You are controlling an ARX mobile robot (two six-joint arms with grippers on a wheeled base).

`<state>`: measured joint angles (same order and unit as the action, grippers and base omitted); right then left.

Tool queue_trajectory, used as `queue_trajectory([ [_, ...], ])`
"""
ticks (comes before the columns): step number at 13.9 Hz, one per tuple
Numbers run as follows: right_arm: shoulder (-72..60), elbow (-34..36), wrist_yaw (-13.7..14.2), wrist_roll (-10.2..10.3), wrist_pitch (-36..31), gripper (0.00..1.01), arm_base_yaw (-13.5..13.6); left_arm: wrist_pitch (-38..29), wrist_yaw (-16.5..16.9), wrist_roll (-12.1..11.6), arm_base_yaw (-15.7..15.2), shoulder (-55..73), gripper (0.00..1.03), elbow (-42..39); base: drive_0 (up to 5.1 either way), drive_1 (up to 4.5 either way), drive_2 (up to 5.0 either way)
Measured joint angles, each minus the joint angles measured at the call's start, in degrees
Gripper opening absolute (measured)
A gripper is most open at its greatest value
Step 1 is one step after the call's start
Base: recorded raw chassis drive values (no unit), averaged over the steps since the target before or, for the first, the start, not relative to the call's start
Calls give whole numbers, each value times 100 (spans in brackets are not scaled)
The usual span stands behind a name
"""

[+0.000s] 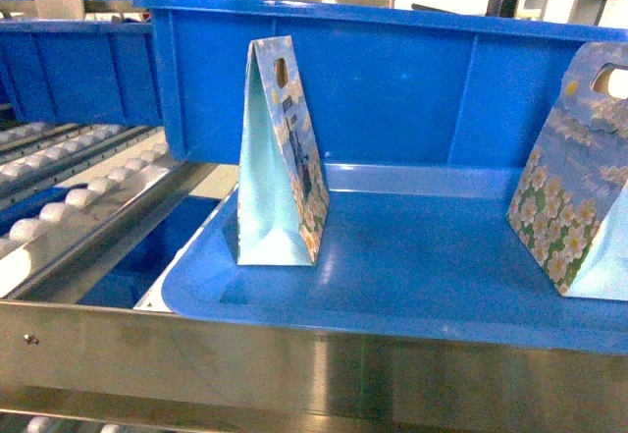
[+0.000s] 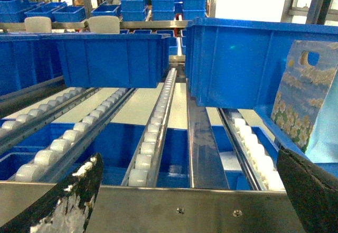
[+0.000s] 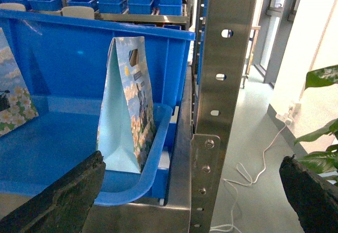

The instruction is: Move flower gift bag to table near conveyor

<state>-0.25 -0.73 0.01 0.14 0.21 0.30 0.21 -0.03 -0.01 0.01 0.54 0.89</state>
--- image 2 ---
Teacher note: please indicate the blue bin on rollers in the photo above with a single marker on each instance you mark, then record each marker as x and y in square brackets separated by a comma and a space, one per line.
[112, 60]

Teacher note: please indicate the blue bin holding bags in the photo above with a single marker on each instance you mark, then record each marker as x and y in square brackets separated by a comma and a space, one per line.
[264, 112]

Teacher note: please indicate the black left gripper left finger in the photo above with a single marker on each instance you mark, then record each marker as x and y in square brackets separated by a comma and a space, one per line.
[67, 207]

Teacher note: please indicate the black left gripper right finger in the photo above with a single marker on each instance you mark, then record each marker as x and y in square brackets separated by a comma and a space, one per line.
[312, 191]

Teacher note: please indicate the large blue bin behind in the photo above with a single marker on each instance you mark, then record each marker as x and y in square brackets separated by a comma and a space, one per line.
[238, 64]

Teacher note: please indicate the steel roller rack frame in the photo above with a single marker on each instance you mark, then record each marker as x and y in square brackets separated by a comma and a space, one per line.
[150, 182]

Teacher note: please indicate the grey chair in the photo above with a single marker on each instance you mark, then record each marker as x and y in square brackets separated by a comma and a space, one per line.
[104, 24]
[38, 24]

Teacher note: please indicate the grey chair left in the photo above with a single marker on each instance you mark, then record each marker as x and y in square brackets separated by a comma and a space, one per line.
[38, 24]

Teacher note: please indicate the grey chair middle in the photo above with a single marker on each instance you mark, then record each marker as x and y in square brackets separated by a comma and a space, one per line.
[104, 24]

